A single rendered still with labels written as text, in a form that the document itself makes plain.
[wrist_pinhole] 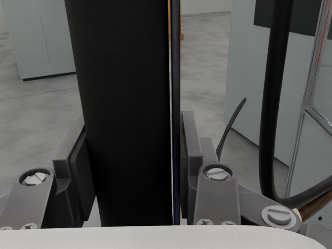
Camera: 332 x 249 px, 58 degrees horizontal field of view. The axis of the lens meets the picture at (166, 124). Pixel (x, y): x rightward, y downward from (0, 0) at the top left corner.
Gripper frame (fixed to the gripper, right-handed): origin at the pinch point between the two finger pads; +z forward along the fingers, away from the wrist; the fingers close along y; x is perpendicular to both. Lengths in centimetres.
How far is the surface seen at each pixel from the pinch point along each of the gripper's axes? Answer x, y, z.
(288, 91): -82, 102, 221
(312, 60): -31, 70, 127
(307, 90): -46, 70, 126
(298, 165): -86, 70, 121
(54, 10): -43, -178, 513
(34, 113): -154, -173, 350
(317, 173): -77, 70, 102
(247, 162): -153, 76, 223
